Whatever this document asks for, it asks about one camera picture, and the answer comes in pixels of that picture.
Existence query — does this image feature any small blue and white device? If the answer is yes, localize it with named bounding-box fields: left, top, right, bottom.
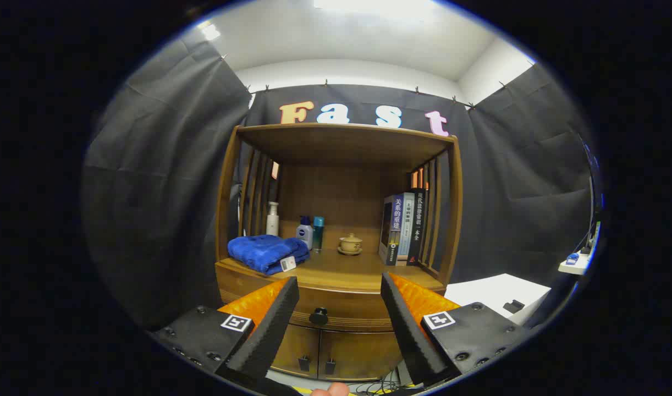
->
left=558, top=252, right=592, bottom=276

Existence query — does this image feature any grey book with blue spine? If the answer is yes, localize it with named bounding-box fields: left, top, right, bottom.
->
left=378, top=194, right=406, bottom=267

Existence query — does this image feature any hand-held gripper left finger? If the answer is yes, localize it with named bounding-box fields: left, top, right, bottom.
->
left=151, top=276, right=301, bottom=381

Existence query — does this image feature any brown wooden cabinet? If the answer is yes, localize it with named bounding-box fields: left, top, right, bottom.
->
left=215, top=122, right=463, bottom=383

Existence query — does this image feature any brown wooden drawer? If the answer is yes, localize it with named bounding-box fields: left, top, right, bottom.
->
left=216, top=261, right=447, bottom=333

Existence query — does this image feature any wooden countertop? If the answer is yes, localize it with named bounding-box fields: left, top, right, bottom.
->
left=219, top=249, right=445, bottom=292

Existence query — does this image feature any beige lidded teacup with saucer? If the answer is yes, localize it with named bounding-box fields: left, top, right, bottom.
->
left=337, top=233, right=363, bottom=256

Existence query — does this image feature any white table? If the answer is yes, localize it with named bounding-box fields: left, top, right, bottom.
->
left=445, top=273, right=552, bottom=325

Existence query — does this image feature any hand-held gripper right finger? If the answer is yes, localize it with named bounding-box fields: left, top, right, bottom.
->
left=380, top=272, right=530, bottom=387

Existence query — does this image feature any book with pale spine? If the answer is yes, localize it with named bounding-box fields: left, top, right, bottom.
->
left=396, top=192, right=417, bottom=265

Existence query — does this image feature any blue folded towel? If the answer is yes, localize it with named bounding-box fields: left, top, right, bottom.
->
left=228, top=235, right=310, bottom=276

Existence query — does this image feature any bundle of cables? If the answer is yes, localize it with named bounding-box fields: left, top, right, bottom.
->
left=350, top=370, right=408, bottom=395

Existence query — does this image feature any book with black spine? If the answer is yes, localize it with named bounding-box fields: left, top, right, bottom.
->
left=406, top=189, right=428, bottom=267

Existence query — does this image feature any wooden cabinet door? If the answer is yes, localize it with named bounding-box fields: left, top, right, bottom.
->
left=271, top=323, right=321, bottom=379
left=317, top=329, right=405, bottom=382

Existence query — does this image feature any white bottle with blue cap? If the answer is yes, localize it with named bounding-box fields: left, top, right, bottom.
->
left=296, top=216, right=314, bottom=251

